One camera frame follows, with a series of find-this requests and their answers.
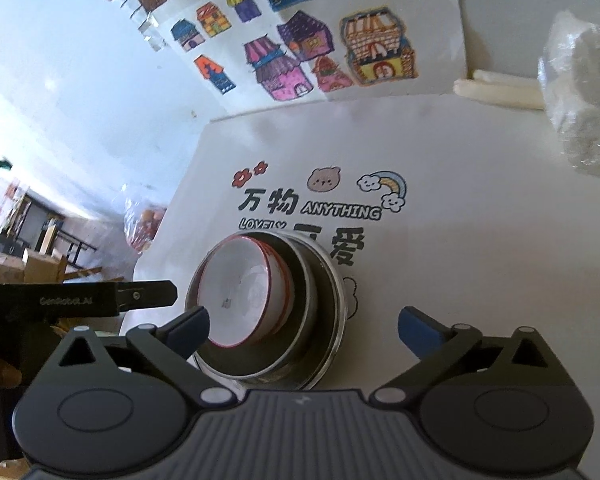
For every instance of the cardboard box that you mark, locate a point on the cardboard box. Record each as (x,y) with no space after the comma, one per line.
(7,267)
(42,267)

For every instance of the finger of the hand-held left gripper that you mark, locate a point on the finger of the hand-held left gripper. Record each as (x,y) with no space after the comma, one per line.
(150,294)

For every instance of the white bowl with grey mark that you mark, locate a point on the white bowl with grey mark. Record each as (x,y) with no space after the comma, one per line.
(240,290)

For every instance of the drawing of coloured houses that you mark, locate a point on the drawing of coloured houses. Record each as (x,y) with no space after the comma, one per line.
(330,25)

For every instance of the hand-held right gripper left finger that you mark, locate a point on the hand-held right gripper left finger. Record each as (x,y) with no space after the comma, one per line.
(187,331)

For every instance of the person's left hand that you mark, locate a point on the person's left hand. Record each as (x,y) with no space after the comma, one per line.
(0,367)

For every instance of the large steel plate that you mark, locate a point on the large steel plate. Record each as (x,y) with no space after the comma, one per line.
(346,305)

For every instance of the dark frame table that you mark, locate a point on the dark frame table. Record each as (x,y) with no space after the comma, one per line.
(70,240)

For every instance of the deep steel bowl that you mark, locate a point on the deep steel bowl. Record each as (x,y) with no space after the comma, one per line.
(260,360)

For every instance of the plastic bag of red fruit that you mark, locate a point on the plastic bag of red fruit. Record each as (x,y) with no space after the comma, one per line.
(145,225)

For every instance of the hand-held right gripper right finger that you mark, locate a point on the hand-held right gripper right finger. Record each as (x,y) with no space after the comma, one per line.
(420,332)

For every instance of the white candles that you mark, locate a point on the white candles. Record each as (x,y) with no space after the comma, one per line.
(500,95)

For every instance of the printed white table cloth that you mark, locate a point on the printed white table cloth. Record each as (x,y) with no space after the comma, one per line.
(455,210)

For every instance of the white bowl with orange specks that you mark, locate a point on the white bowl with orange specks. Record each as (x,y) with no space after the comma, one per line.
(287,305)

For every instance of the clear bag of white rolls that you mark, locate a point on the clear bag of white rolls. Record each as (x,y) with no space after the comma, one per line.
(585,100)

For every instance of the white rolled paper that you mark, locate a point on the white rolled paper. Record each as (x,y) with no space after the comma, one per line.
(505,79)

